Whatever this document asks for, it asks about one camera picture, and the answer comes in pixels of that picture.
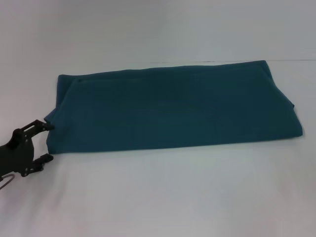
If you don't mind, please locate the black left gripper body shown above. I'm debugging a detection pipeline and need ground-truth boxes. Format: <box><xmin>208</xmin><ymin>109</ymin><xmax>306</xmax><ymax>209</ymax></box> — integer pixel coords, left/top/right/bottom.
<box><xmin>0</xmin><ymin>127</ymin><xmax>35</xmax><ymax>179</ymax></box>

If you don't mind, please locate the blue t-shirt with FREE print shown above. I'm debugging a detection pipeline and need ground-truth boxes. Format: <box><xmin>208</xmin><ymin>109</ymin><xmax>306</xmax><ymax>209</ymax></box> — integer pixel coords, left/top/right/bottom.
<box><xmin>44</xmin><ymin>59</ymin><xmax>305</xmax><ymax>156</ymax></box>

